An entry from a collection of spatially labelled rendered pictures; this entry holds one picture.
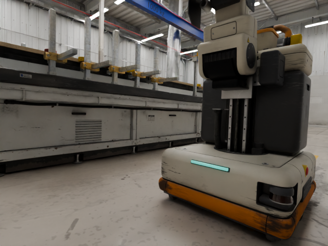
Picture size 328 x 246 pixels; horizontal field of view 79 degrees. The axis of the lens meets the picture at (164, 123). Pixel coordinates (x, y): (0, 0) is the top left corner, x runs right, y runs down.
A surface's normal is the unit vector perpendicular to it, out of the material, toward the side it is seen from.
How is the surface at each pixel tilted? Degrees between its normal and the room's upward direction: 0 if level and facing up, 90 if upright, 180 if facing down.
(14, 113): 90
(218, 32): 98
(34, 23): 90
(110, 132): 90
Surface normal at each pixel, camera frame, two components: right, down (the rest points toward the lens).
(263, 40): -0.69, 0.05
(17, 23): 0.74, 0.06
